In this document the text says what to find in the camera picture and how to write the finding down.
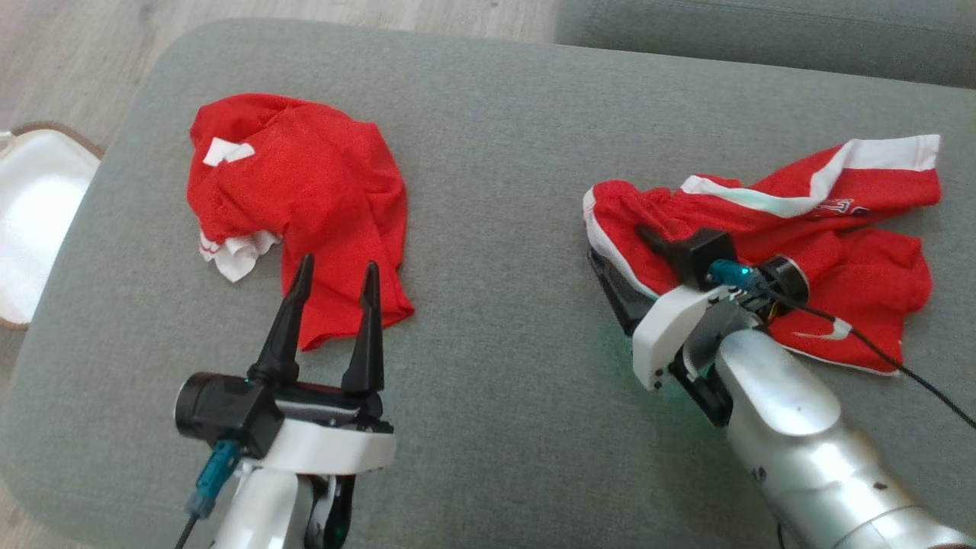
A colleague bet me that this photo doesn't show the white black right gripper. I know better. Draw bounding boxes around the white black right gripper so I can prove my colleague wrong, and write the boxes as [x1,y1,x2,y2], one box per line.
[587,224,763,391]

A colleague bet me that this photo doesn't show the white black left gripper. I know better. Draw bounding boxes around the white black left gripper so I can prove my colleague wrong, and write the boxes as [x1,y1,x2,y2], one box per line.
[248,254,397,475]

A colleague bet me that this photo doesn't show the red shirt with white trim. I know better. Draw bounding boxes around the red shirt with white trim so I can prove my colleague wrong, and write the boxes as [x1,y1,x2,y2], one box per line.
[187,93,415,352]

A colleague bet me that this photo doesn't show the red shorts with white stripe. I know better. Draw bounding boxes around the red shorts with white stripe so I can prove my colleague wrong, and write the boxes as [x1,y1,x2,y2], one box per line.
[583,135,941,376]

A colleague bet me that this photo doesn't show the grey fabric sofa seat cushion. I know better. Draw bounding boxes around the grey fabric sofa seat cushion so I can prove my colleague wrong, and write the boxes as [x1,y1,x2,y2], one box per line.
[0,19,976,549]

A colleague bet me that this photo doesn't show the grey fabric sofa back cushion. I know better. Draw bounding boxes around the grey fabric sofa back cushion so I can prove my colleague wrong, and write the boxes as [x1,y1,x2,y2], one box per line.
[555,0,976,88]

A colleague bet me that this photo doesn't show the white laundry basket, brown rim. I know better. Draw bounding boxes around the white laundry basket, brown rim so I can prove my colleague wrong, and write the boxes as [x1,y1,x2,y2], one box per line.
[0,122,104,330]

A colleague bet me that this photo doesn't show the black right cable, teal plug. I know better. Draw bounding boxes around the black right cable, teal plug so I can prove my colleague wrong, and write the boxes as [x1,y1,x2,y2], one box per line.
[708,259,976,429]

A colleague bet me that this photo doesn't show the black cable, teal plug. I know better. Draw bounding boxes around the black cable, teal plug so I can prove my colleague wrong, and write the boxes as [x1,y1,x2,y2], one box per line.
[708,259,976,429]
[174,440,241,549]

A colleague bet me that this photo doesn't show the black left cable, teal plug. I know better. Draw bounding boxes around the black left cable, teal plug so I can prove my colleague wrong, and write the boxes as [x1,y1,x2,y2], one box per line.
[174,440,241,549]

